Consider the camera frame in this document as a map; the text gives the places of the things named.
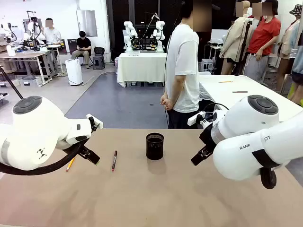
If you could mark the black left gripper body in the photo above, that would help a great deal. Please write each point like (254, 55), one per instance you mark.
(83, 149)

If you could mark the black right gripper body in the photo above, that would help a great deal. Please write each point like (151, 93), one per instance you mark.
(207, 138)

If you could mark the yellow pencil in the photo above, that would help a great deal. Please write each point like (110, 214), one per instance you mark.
(225, 81)
(70, 164)

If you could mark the black marker with pink cap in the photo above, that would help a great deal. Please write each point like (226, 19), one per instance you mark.
(114, 160)

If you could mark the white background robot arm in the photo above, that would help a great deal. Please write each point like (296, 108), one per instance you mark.
(129, 26)
(160, 26)

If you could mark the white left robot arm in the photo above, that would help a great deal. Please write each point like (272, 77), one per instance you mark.
(35, 123)

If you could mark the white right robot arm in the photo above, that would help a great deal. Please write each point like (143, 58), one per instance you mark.
(248, 118)

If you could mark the person right forearm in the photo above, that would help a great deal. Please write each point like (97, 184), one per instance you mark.
(177, 91)

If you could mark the black mesh pen holder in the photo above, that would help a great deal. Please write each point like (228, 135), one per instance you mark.
(155, 149)

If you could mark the person right hand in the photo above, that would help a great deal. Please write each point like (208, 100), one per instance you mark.
(168, 104)

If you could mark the person left hand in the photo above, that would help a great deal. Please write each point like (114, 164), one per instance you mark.
(163, 101)

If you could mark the white side table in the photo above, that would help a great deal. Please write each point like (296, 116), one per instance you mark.
(227, 99)

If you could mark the clear plastic bag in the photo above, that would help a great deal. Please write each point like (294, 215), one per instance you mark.
(205, 92)

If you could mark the person in white t-shirt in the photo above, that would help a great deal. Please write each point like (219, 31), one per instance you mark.
(184, 71)

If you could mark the white crate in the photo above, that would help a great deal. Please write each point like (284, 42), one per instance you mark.
(207, 65)

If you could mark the white air purifier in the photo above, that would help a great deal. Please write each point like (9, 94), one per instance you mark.
(73, 73)

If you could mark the black stool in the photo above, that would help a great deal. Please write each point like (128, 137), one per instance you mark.
(99, 62)

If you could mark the black slanted pole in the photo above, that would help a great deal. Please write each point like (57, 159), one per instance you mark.
(11, 84)

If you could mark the yellow green object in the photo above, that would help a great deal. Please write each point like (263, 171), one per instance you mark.
(291, 91)

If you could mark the table with white cloth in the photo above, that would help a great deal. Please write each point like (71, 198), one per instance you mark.
(139, 68)

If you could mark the black tripod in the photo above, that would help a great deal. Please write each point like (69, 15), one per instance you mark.
(243, 47)

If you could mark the black bag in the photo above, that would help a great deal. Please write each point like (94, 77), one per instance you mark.
(99, 51)

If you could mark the mannequin in beige jacket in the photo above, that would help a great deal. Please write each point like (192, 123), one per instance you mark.
(234, 40)

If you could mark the seated person in black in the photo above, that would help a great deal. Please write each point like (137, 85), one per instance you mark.
(83, 43)

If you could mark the small white desk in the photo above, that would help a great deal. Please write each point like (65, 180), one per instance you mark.
(53, 46)

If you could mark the wooden top desk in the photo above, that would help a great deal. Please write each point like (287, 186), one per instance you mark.
(21, 55)

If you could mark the seated person in white shirt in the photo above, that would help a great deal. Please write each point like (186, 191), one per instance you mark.
(53, 35)

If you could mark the mannequin with bucket hat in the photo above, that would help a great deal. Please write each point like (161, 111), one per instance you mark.
(287, 42)

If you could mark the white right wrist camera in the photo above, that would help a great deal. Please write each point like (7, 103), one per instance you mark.
(195, 118)

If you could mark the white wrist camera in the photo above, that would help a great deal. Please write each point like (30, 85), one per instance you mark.
(195, 118)
(100, 124)

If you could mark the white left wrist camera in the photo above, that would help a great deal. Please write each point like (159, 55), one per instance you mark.
(100, 124)

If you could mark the grey wall panel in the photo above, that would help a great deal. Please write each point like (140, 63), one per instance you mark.
(86, 23)

